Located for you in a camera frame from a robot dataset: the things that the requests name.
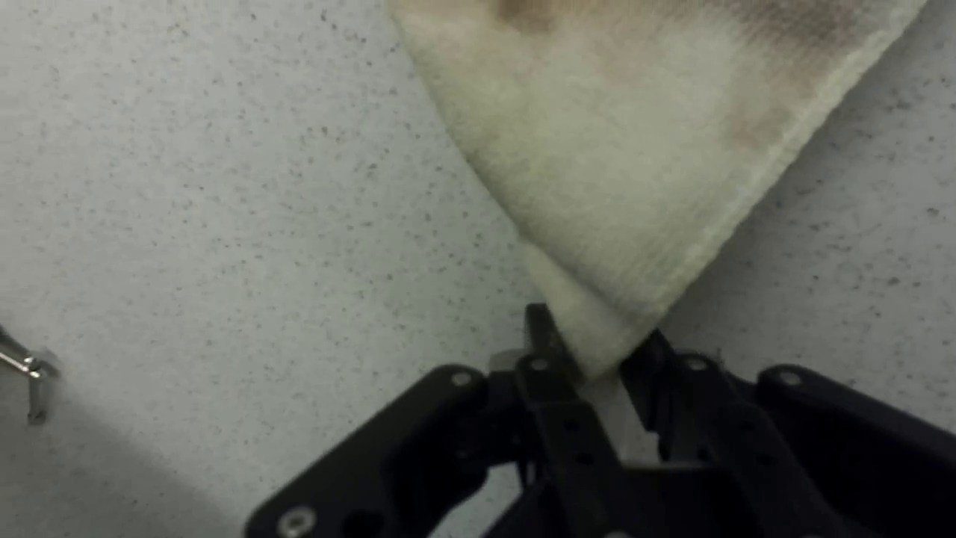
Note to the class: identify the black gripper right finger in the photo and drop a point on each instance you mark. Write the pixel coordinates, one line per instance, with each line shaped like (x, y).
(734, 449)

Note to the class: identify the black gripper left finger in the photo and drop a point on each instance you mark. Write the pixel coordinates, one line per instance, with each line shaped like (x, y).
(557, 429)

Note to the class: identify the beige cloth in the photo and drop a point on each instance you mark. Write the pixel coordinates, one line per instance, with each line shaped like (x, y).
(637, 150)

